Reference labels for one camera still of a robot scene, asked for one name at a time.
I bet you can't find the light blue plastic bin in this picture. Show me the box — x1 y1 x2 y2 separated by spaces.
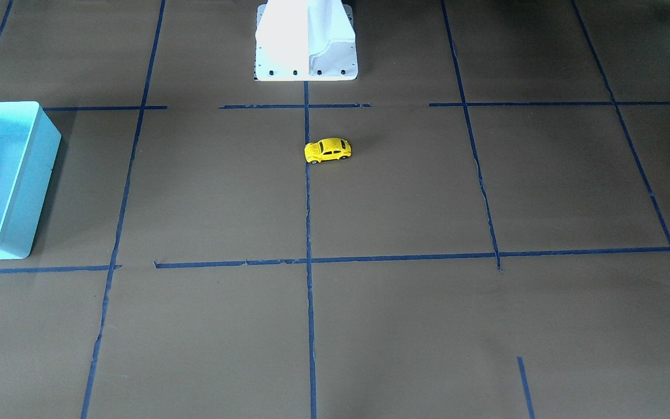
0 101 62 260

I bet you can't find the yellow beetle toy car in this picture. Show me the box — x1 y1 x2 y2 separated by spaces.
304 137 352 164

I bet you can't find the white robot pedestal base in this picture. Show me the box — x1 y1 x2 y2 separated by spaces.
254 1 359 82

